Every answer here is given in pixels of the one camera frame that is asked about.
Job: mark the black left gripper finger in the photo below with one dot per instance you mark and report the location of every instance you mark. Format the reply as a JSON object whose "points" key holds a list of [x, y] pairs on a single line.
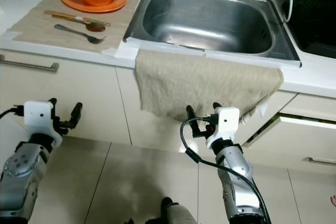
{"points": [[77, 112], [53, 101]]}

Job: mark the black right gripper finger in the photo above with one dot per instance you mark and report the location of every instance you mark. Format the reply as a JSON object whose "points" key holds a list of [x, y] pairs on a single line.
{"points": [[217, 107], [191, 114]]}

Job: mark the metal fork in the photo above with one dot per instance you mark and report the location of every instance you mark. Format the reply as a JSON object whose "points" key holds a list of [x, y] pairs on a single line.
{"points": [[95, 39]]}

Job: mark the orange plate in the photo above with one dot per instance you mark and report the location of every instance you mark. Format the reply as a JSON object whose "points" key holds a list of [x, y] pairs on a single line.
{"points": [[71, 2]]}

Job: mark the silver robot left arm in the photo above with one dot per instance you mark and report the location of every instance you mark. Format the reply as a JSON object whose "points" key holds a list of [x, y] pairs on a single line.
{"points": [[21, 171]]}

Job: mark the cream drawer front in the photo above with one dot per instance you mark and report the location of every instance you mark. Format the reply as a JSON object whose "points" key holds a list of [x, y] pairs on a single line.
{"points": [[100, 103]]}

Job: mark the beige hanging towel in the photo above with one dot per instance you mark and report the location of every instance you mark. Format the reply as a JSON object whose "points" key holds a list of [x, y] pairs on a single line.
{"points": [[205, 82]]}

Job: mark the cream cabinet door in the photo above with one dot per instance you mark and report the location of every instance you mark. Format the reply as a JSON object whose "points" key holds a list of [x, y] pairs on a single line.
{"points": [[128, 124]]}

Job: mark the beige place mat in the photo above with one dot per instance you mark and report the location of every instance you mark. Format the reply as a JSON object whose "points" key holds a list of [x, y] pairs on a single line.
{"points": [[31, 27]]}

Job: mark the stainless steel sink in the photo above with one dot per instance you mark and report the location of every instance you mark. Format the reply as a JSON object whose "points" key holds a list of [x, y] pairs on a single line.
{"points": [[205, 24]]}

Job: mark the cream open drawer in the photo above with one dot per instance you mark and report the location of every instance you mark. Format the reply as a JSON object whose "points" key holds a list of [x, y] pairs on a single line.
{"points": [[294, 140]]}

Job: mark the grey robot right leg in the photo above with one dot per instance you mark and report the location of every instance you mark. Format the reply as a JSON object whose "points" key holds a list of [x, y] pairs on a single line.
{"points": [[181, 216]]}

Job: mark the black cooktop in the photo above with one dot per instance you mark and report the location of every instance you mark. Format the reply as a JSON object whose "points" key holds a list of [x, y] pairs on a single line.
{"points": [[315, 19]]}

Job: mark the person bare foot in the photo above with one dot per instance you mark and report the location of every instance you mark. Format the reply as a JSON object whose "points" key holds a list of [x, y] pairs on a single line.
{"points": [[333, 200]]}

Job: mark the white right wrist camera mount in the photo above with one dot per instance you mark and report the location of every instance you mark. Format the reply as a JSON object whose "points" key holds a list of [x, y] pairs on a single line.
{"points": [[227, 121]]}

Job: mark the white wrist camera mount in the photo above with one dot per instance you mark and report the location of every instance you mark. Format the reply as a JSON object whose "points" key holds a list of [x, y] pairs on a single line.
{"points": [[227, 121], [39, 116]]}

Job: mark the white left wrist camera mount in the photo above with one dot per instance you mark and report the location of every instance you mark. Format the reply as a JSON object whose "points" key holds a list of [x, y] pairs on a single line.
{"points": [[39, 116]]}

